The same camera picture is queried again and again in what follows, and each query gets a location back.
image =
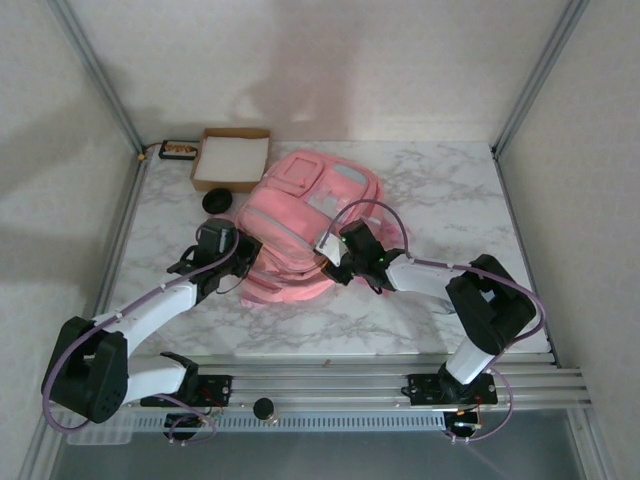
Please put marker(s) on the aluminium frame lower strut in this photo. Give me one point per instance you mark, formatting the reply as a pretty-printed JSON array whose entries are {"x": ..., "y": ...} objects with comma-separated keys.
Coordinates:
[
  {"x": 592, "y": 450},
  {"x": 40, "y": 455}
]

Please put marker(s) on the white paper sheet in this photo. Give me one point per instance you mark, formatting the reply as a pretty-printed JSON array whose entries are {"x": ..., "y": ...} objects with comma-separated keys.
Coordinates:
[{"x": 230, "y": 157}]

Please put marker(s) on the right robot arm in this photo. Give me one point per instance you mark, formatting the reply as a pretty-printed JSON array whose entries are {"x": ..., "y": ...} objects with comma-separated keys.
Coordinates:
[{"x": 425, "y": 275}]

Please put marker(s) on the pink backpack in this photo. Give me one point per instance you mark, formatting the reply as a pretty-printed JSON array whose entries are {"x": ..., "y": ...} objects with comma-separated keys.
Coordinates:
[{"x": 280, "y": 210}]

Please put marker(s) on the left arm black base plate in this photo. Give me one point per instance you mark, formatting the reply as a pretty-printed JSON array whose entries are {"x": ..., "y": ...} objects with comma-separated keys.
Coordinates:
[{"x": 220, "y": 390}]

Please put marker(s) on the brown cardboard tray box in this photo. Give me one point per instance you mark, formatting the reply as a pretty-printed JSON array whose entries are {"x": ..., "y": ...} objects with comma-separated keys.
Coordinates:
[{"x": 200, "y": 184}]

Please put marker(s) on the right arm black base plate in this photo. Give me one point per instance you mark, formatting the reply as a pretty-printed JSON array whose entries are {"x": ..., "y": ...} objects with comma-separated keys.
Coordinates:
[{"x": 422, "y": 390}]

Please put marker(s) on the black round knob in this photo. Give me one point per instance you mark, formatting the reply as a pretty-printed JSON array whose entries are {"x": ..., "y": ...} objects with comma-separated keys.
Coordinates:
[{"x": 265, "y": 410}]

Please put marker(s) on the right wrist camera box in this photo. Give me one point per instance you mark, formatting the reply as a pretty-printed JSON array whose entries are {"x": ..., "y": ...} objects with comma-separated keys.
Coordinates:
[{"x": 327, "y": 247}]

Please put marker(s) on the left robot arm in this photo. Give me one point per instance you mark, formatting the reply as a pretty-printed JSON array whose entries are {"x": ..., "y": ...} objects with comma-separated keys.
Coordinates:
[{"x": 150, "y": 307}]

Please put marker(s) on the black round plastic lid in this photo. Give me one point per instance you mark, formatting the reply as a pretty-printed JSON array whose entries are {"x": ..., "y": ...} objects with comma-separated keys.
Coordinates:
[{"x": 217, "y": 201}]

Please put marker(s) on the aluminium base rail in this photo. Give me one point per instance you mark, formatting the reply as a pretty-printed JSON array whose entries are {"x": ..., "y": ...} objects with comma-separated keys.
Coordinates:
[{"x": 320, "y": 385}]

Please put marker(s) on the black controller board green light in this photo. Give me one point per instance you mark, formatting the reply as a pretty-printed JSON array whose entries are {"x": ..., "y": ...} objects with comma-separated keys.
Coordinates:
[
  {"x": 462, "y": 422},
  {"x": 187, "y": 422}
]

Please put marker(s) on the aluminium frame post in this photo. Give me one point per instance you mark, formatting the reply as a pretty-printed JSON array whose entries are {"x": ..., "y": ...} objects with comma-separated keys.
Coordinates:
[
  {"x": 540, "y": 75},
  {"x": 95, "y": 70}
]

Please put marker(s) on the black board with orange plugs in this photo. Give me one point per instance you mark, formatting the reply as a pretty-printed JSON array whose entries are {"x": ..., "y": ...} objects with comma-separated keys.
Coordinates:
[{"x": 177, "y": 150}]

